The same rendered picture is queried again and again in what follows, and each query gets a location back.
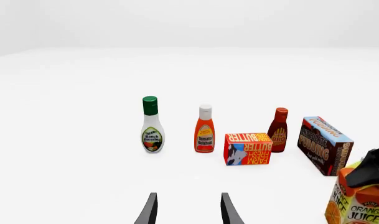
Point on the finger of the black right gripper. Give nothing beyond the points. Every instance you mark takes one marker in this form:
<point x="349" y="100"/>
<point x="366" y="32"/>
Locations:
<point x="369" y="176"/>
<point x="377" y="157"/>

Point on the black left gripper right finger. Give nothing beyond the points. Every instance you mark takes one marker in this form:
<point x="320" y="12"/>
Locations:
<point x="228" y="210"/>

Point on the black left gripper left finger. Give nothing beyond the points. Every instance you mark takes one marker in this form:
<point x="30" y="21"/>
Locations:
<point x="150" y="210"/>

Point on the brown chocolate pudding box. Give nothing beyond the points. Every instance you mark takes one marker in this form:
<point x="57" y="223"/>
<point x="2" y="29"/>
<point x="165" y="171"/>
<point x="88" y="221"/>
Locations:
<point x="323" y="147"/>

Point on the red butter box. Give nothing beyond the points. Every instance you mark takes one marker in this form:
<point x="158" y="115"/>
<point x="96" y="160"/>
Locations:
<point x="248" y="150"/>

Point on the ranch dressing bottle green cap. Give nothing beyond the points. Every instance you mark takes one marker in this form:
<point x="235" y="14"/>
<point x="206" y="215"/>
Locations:
<point x="152" y="130"/>

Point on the tomato ketchup bottle white cap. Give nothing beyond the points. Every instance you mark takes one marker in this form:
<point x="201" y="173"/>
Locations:
<point x="204" y="133"/>

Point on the dark red BBQ sauce bottle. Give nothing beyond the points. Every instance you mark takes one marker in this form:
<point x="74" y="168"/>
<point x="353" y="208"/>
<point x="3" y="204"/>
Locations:
<point x="278" y="135"/>

